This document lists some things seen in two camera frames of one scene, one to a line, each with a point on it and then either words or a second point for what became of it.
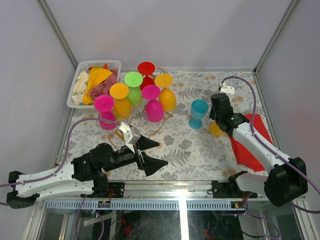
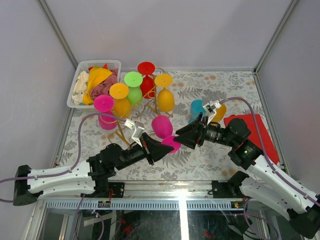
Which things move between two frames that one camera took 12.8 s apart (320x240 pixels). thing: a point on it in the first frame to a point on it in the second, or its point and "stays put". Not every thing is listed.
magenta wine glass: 154,111 to 162,128
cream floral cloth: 80,88 stays put
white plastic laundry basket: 84,65 stays put
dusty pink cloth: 103,88 stays put
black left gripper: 152,164 to 152,149
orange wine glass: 163,81 stays put
